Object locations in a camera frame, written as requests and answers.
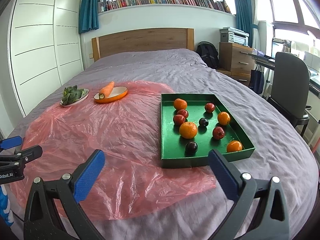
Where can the wooden dresser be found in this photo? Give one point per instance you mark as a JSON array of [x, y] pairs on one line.
[[232, 57]]

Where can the dark shopping bag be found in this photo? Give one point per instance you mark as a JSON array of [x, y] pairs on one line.
[[256, 80]]

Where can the teal curtain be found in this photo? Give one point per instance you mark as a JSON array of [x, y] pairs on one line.
[[243, 10], [88, 7]]

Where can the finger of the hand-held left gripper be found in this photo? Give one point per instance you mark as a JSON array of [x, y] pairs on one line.
[[11, 142], [27, 155]]

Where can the grey desk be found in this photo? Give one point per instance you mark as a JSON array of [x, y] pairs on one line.
[[261, 58]]

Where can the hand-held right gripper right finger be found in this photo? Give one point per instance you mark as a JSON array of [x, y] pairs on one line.
[[221, 170]]

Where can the grey office chair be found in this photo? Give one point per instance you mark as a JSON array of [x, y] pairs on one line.
[[287, 80]]

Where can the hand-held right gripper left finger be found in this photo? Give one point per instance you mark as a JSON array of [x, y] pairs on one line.
[[90, 175]]

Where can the bed with purple sheet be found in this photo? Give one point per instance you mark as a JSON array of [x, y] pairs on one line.
[[150, 65]]

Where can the orange mandarin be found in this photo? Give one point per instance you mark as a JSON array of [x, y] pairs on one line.
[[180, 104], [234, 146], [223, 118], [188, 130]]

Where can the black backpack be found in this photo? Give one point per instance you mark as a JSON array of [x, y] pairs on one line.
[[207, 55]]

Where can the dark purple plum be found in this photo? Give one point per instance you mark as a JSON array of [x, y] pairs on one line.
[[203, 122], [191, 147]]

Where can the orange oval dish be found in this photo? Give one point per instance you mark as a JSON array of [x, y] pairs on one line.
[[115, 97]]

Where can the green metal tray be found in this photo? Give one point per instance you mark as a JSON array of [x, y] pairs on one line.
[[170, 142]]

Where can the pink plastic sheet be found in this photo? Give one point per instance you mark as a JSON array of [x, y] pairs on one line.
[[112, 135]]

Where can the green bok choy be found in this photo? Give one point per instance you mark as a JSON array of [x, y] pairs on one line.
[[71, 95]]

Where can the wooden headboard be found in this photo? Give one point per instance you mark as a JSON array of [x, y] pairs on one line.
[[142, 40]]

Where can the white plate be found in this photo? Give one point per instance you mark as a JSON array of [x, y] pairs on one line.
[[84, 96]]

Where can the white printer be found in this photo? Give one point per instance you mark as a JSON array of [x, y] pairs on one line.
[[235, 37]]

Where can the small red apple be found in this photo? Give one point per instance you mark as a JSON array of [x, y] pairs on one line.
[[184, 112], [218, 132], [209, 107], [178, 120]]

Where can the orange carrot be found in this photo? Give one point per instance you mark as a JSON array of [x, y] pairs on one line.
[[106, 90]]

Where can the brown framed window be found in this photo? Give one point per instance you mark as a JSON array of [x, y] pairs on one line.
[[285, 10]]

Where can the open laptop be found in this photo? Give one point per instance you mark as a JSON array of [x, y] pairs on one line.
[[278, 47]]

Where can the white tall cabinet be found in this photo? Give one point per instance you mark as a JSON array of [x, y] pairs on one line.
[[265, 37]]

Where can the white wardrobe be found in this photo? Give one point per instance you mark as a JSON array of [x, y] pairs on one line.
[[37, 42]]

